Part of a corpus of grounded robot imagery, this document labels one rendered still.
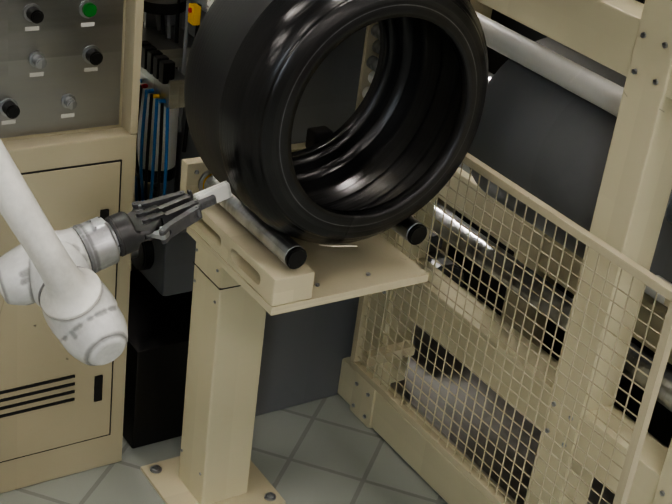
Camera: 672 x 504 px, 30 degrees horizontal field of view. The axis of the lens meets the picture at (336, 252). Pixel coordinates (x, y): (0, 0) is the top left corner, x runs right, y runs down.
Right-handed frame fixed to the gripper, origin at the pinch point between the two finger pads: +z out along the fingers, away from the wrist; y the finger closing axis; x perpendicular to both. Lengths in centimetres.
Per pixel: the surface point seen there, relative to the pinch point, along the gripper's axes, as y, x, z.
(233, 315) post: 26, 50, 10
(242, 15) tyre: 2.4, -30.7, 12.8
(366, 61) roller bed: 38, 9, 58
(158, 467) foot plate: 43, 98, -11
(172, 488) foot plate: 35, 100, -11
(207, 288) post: 32, 44, 7
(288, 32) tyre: -8.8, -30.5, 15.5
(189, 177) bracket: 23.9, 10.1, 5.4
